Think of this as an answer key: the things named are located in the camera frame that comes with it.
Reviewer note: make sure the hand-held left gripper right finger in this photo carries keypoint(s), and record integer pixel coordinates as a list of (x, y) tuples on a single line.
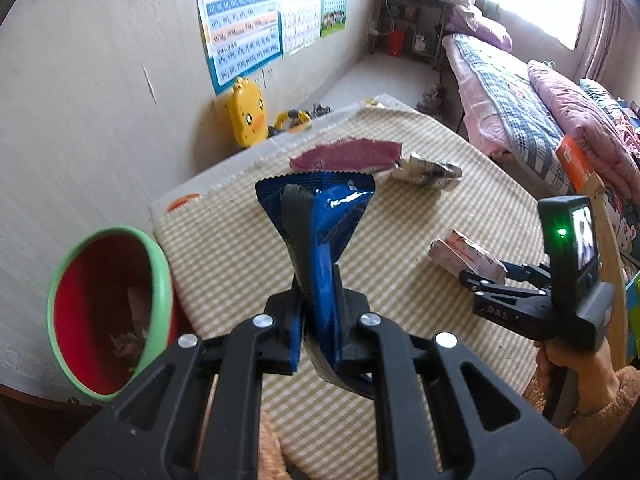
[(327, 310)]

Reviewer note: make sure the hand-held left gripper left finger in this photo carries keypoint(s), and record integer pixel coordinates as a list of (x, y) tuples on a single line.
[(297, 347)]

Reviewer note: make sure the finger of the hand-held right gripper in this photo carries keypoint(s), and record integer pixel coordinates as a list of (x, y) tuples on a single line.
[(525, 272), (480, 282)]

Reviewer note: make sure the pink snack packet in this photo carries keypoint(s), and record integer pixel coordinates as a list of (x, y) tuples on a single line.
[(460, 252)]

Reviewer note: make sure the dark blue snack bag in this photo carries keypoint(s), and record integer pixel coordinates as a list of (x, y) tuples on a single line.
[(340, 210)]

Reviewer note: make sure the large paper wrapper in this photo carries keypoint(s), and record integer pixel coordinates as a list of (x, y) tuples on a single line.
[(131, 346)]

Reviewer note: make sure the green and red bin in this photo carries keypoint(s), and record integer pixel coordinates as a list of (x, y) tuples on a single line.
[(100, 285)]

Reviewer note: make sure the person's right forearm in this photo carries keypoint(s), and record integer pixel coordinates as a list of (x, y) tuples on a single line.
[(607, 415)]

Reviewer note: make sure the person's right hand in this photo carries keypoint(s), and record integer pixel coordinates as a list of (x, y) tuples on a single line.
[(595, 375)]

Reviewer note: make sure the wooden chair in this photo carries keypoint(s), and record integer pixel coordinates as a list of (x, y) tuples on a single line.
[(609, 245)]

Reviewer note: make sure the cartoon printed cushion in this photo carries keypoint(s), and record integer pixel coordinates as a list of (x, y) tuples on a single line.
[(625, 225)]

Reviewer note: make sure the person's brown fleece clothing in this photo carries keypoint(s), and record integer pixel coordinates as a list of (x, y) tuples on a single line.
[(275, 450)]

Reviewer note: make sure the orange box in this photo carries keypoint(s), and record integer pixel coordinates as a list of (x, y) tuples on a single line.
[(575, 165)]

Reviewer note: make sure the silver crumpled wrapper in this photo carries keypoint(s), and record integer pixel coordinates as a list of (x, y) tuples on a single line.
[(425, 172)]

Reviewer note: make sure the checkered tablecloth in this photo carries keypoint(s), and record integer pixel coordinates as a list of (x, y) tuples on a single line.
[(225, 240)]

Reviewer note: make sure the purple snack bag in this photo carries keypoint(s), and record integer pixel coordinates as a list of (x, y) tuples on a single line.
[(350, 156)]

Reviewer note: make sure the pink quilt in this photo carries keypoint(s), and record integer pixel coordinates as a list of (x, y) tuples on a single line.
[(585, 110)]

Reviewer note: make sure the bed with plaid quilt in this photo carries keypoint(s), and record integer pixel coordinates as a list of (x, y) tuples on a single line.
[(505, 100)]

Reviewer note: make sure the pair of shoes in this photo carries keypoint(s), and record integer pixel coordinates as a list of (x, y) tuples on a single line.
[(432, 97)]

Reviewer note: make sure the yellow and blue toy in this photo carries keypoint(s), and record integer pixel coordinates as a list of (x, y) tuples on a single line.
[(292, 121)]

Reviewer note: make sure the small yellow wrapper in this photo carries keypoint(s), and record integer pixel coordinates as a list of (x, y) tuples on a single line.
[(375, 103)]

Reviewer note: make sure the yellow duck toy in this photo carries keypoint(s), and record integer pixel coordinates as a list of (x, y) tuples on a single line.
[(245, 115)]

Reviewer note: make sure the purple pillow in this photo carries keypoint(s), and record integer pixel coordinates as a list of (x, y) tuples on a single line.
[(482, 25)]

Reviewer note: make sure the red container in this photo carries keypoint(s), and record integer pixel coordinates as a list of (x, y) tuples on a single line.
[(396, 44)]

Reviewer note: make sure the pink curtain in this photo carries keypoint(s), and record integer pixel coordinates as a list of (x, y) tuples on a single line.
[(602, 25)]

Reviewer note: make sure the metal shelf rack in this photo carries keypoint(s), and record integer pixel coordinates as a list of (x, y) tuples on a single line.
[(415, 0)]

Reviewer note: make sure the wall socket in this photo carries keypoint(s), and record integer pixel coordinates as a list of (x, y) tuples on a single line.
[(263, 77)]

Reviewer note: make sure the white wall poster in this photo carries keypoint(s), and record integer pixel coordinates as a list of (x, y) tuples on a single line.
[(300, 10)]

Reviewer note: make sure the blue alphabet wall poster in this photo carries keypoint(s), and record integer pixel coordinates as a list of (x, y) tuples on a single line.
[(240, 20)]

